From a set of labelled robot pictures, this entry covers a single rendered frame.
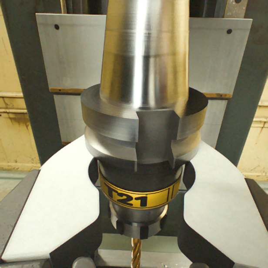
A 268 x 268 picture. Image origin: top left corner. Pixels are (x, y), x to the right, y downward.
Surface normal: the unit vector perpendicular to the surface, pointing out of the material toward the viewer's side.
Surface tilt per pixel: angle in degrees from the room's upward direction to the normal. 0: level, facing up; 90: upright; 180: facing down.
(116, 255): 0
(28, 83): 90
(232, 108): 90
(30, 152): 90
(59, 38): 90
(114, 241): 0
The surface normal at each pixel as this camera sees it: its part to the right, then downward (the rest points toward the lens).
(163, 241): 0.03, -0.88
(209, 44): -0.04, 0.48
